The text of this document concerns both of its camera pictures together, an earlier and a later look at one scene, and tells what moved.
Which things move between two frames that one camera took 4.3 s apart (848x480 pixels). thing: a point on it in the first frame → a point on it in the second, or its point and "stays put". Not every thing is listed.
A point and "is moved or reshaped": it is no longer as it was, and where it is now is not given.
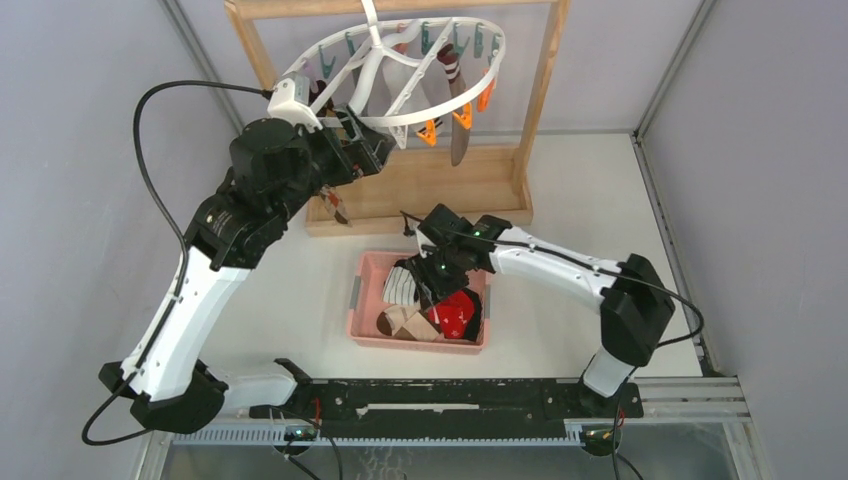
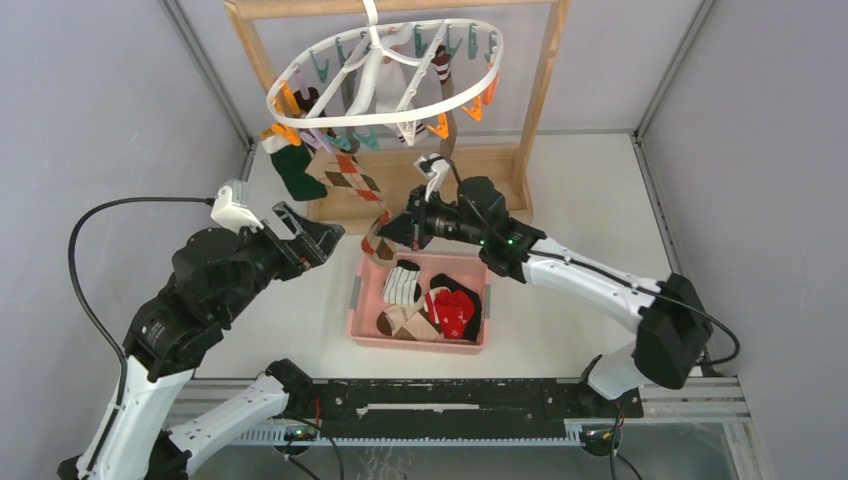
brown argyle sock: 334,202 → 342,173
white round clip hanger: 404,75 is moved or reshaped
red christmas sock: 453,314 stays put
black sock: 474,323 stays put
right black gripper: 421,268 → 412,226
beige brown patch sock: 406,322 stays put
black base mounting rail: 449,408 stays put
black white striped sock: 399,287 stays put
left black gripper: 368,152 → 311,247
